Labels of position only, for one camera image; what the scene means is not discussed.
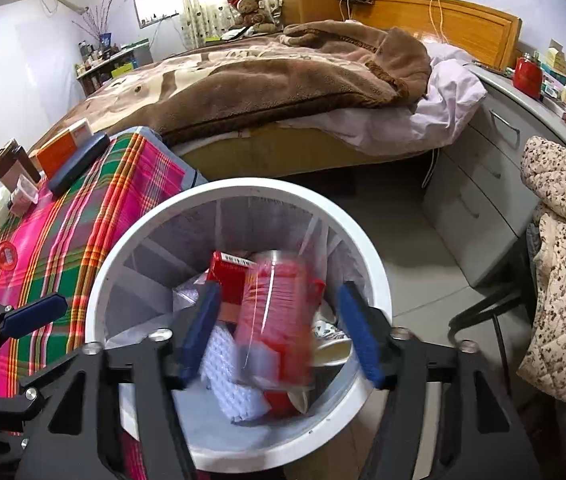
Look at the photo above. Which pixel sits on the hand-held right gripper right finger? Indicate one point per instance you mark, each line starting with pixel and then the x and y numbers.
pixel 358 330

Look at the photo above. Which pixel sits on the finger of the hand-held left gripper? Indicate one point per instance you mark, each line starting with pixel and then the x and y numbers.
pixel 8 405
pixel 33 315

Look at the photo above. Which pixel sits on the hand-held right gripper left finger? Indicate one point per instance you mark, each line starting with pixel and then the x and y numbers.
pixel 200 330

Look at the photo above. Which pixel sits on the white yogurt cup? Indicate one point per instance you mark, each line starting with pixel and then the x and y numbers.
pixel 333 352

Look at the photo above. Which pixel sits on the white foam fruit net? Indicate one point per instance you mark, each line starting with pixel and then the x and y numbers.
pixel 228 380

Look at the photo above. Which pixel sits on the red and white medicine box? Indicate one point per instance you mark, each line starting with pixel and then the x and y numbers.
pixel 230 280

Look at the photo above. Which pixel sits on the red tin can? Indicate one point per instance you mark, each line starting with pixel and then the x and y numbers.
pixel 273 320

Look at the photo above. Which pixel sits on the white trash bin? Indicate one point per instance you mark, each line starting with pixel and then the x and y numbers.
pixel 263 195

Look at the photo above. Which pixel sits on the red round lid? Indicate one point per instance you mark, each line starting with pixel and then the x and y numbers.
pixel 5 254

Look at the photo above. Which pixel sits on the plaid tablecloth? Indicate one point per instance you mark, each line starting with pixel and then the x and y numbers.
pixel 73 240

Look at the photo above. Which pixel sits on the clear bin liner bag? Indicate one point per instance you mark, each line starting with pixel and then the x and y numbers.
pixel 313 240

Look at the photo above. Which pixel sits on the crumpled clear plastic cup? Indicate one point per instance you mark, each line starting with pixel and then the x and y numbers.
pixel 24 195

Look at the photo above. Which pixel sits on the black metal chair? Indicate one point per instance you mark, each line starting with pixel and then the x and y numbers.
pixel 488 305

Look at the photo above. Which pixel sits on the dark glasses case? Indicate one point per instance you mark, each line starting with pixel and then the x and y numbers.
pixel 80 160

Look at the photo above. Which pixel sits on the orange cardboard box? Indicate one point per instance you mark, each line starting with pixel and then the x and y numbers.
pixel 60 152

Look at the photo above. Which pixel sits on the grey drawer cabinet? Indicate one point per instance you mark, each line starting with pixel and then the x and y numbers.
pixel 488 170

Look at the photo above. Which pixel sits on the brown patterned bedspread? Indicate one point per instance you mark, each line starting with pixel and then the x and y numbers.
pixel 163 85

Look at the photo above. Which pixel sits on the brown fleece blanket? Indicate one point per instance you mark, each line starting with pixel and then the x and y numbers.
pixel 313 85

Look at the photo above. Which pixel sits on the white quilt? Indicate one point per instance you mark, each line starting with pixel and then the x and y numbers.
pixel 443 95

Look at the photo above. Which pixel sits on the shelf with bottles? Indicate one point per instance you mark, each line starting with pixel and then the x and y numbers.
pixel 113 67

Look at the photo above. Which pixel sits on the vase with branches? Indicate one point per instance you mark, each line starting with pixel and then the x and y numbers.
pixel 98 20

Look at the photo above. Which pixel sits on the red tin canister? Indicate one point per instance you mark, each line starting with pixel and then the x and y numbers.
pixel 528 77

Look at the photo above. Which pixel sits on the brown teddy bear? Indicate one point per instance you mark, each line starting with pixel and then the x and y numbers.
pixel 252 10

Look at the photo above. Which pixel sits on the wooden bed headboard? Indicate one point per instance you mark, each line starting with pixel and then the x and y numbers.
pixel 473 25

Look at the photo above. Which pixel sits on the heart print curtain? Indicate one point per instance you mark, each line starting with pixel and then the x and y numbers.
pixel 203 0

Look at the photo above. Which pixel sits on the window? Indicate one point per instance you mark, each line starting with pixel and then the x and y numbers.
pixel 155 2

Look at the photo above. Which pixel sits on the pale green box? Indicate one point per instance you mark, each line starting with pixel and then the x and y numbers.
pixel 557 57

